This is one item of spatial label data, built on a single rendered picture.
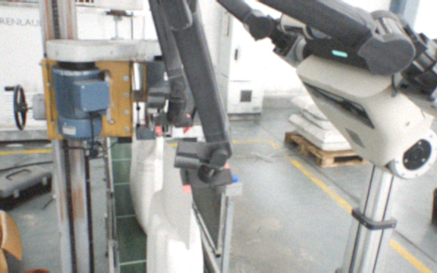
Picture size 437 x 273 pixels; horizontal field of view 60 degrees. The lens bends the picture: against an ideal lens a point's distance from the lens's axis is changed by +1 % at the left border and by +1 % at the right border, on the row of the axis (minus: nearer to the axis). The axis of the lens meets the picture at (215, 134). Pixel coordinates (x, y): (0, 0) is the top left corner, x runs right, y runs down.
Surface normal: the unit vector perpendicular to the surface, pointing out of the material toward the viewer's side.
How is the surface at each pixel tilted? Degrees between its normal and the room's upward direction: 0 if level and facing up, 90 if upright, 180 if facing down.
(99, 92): 90
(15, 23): 90
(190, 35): 123
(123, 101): 90
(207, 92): 116
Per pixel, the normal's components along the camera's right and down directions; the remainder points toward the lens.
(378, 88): -0.57, -0.70
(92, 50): 0.82, 0.23
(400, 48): -0.03, 0.71
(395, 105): 0.29, 0.33
